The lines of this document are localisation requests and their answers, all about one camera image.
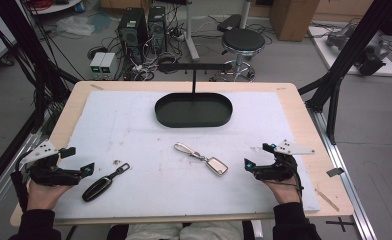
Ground large black computer tower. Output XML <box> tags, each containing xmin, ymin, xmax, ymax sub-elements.
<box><xmin>117</xmin><ymin>7</ymin><xmax>149</xmax><ymax>65</ymax></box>

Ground white foam mat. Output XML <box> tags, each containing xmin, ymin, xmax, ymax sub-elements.
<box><xmin>51</xmin><ymin>90</ymin><xmax>321</xmax><ymax>222</ymax></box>

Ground white round table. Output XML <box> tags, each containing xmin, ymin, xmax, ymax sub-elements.
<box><xmin>28</xmin><ymin>0</ymin><xmax>84</xmax><ymax>16</ymax></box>

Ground black round stool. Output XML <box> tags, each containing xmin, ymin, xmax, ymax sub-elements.
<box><xmin>209</xmin><ymin>27</ymin><xmax>267</xmax><ymax>83</ymax></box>

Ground person's legs in pale pants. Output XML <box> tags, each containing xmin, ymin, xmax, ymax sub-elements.
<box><xmin>126</xmin><ymin>221</ymin><xmax>246</xmax><ymax>240</ymax></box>

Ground silver key with beige strap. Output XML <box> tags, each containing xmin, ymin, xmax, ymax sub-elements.
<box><xmin>173</xmin><ymin>142</ymin><xmax>230</xmax><ymax>177</ymax></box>

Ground white desk leg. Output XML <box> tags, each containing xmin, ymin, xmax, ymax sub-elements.
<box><xmin>183</xmin><ymin>0</ymin><xmax>201</xmax><ymax>63</ymax></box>

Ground tangle of floor cables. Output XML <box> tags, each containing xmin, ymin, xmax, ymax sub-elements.
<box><xmin>87</xmin><ymin>19</ymin><xmax>225</xmax><ymax>82</ymax></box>

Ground black tape piece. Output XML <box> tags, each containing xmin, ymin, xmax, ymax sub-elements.
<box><xmin>325</xmin><ymin>167</ymin><xmax>346</xmax><ymax>178</ymax></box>

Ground brown cardboard box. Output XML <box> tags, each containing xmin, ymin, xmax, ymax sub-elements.
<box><xmin>269</xmin><ymin>0</ymin><xmax>321</xmax><ymax>43</ymax></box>

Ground person's right hand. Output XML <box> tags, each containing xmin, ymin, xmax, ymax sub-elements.
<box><xmin>263</xmin><ymin>174</ymin><xmax>302</xmax><ymax>205</ymax></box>

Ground aluminium rail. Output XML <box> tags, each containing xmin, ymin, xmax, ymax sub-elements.
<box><xmin>0</xmin><ymin>131</ymin><xmax>43</xmax><ymax>225</ymax></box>
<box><xmin>307</xmin><ymin>107</ymin><xmax>379</xmax><ymax>240</ymax></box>

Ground clear plastic bag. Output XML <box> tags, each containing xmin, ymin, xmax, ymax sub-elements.
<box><xmin>54</xmin><ymin>15</ymin><xmax>96</xmax><ymax>37</ymax></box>

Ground black key rack with tray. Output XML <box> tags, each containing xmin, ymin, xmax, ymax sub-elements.
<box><xmin>154</xmin><ymin>62</ymin><xmax>234</xmax><ymax>129</ymax></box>

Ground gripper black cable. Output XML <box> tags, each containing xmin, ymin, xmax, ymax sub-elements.
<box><xmin>273</xmin><ymin>155</ymin><xmax>305</xmax><ymax>203</ymax></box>
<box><xmin>10</xmin><ymin>151</ymin><xmax>35</xmax><ymax>212</ymax></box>

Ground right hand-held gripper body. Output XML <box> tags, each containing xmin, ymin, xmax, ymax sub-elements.
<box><xmin>252</xmin><ymin>139</ymin><xmax>316</xmax><ymax>183</ymax></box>

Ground black car key with loop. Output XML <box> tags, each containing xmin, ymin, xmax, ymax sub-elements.
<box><xmin>81</xmin><ymin>162</ymin><xmax>131</xmax><ymax>203</ymax></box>

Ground white floor board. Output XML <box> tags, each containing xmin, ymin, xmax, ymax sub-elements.
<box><xmin>307</xmin><ymin>25</ymin><xmax>392</xmax><ymax>78</ymax></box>

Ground person's left hand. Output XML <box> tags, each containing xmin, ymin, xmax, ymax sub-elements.
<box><xmin>26</xmin><ymin>180</ymin><xmax>74</xmax><ymax>212</ymax></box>

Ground slim black computer tower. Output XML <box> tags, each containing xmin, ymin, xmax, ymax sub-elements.
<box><xmin>147</xmin><ymin>5</ymin><xmax>168</xmax><ymax>55</ymax></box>

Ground flat black bag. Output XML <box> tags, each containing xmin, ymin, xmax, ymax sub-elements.
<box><xmin>216</xmin><ymin>13</ymin><xmax>243</xmax><ymax>33</ymax></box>

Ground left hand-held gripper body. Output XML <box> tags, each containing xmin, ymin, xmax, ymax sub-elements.
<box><xmin>19</xmin><ymin>139</ymin><xmax>83</xmax><ymax>187</ymax></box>

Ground white power supply unit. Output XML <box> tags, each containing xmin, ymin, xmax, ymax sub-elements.
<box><xmin>89</xmin><ymin>51</ymin><xmax>107</xmax><ymax>81</ymax></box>
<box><xmin>99</xmin><ymin>52</ymin><xmax>118</xmax><ymax>81</ymax></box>

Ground grey machine on board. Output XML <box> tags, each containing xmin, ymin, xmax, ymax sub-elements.
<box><xmin>326</xmin><ymin>22</ymin><xmax>392</xmax><ymax>77</ymax></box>

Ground black metal frame strut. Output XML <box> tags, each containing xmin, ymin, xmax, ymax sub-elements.
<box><xmin>0</xmin><ymin>0</ymin><xmax>82</xmax><ymax>198</ymax></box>
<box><xmin>297</xmin><ymin>0</ymin><xmax>392</xmax><ymax>146</ymax></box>

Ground thin wooden stick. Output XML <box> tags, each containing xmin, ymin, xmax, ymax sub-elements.
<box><xmin>314</xmin><ymin>188</ymin><xmax>341</xmax><ymax>213</ymax></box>

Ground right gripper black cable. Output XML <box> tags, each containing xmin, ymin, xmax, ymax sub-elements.
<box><xmin>273</xmin><ymin>155</ymin><xmax>305</xmax><ymax>203</ymax></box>

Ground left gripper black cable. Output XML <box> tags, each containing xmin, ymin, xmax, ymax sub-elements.
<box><xmin>10</xmin><ymin>151</ymin><xmax>35</xmax><ymax>212</ymax></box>

